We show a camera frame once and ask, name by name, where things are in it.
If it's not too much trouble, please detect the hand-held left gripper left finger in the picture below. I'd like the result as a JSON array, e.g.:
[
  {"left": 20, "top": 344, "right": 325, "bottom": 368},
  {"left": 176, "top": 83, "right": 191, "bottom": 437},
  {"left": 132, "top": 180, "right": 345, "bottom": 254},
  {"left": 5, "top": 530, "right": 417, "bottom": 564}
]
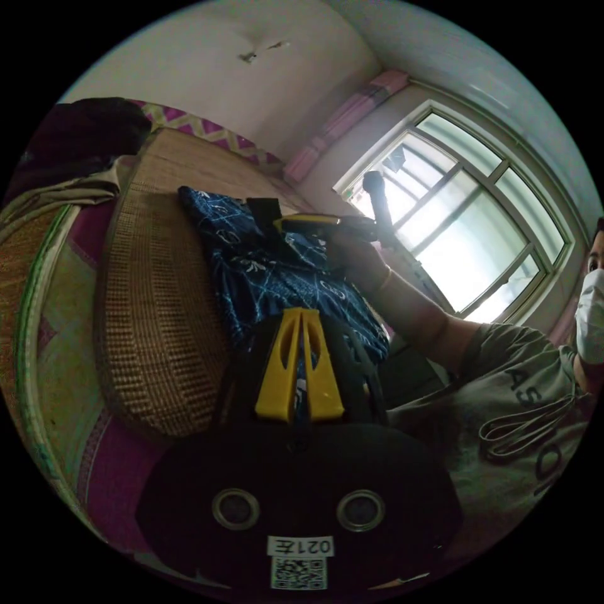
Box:
[{"left": 254, "top": 308, "right": 303, "bottom": 423}]

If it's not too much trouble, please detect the window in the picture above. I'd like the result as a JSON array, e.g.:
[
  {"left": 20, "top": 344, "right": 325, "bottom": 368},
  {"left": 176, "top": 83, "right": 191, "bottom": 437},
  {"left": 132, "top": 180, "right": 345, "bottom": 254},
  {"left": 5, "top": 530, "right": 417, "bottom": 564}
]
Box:
[{"left": 332, "top": 99, "right": 578, "bottom": 327}]

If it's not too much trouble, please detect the person's right forearm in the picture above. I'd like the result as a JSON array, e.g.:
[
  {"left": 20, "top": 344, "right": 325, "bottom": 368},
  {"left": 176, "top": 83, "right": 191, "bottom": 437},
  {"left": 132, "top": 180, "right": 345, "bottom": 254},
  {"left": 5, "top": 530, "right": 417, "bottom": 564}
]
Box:
[{"left": 370, "top": 269, "right": 480, "bottom": 376}]

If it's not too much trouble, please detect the bed with woven mat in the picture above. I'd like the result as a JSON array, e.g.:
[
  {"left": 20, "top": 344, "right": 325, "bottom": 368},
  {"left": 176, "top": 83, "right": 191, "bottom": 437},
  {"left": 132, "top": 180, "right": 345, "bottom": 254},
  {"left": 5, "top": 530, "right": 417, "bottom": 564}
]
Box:
[{"left": 0, "top": 98, "right": 333, "bottom": 574}]

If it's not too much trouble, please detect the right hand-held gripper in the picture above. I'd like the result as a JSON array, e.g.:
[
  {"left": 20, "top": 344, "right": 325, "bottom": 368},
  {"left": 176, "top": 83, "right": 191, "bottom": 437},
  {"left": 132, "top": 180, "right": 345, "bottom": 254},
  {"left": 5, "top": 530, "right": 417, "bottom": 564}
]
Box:
[{"left": 246, "top": 197, "right": 380, "bottom": 244}]

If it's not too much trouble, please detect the blue patterned short sleeve shirt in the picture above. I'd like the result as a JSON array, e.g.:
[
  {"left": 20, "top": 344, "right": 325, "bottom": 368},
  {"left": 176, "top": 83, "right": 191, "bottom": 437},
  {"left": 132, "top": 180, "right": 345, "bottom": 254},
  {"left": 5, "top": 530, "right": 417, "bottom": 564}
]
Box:
[{"left": 177, "top": 184, "right": 393, "bottom": 421}]

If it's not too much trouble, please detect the person's right hand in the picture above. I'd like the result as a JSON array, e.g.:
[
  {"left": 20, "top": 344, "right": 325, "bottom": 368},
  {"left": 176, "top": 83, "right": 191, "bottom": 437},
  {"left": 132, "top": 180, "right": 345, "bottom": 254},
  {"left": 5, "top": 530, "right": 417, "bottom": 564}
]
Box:
[{"left": 324, "top": 226, "right": 393, "bottom": 294}]

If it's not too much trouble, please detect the person's body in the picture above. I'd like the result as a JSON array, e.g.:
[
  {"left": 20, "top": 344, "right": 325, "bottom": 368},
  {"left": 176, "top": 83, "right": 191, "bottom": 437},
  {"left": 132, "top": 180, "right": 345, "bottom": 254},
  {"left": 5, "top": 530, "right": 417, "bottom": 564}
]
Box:
[{"left": 386, "top": 216, "right": 604, "bottom": 565}]

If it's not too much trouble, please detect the pink curtain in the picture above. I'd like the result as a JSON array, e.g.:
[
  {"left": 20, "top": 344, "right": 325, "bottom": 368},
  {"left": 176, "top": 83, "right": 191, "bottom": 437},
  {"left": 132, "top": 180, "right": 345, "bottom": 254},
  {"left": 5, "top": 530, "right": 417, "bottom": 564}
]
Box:
[{"left": 282, "top": 69, "right": 410, "bottom": 184}]

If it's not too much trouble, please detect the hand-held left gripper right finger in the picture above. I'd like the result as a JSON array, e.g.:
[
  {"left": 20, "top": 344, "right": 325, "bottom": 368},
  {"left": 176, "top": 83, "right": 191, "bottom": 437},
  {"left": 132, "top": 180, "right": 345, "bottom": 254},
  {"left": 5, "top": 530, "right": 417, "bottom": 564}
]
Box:
[{"left": 301, "top": 308, "right": 346, "bottom": 423}]

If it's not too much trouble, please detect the pile of clothes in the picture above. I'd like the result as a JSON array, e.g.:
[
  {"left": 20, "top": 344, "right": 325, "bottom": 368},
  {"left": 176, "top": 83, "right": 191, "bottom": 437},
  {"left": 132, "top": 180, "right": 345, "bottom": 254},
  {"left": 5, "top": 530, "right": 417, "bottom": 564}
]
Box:
[{"left": 0, "top": 96, "right": 155, "bottom": 225}]

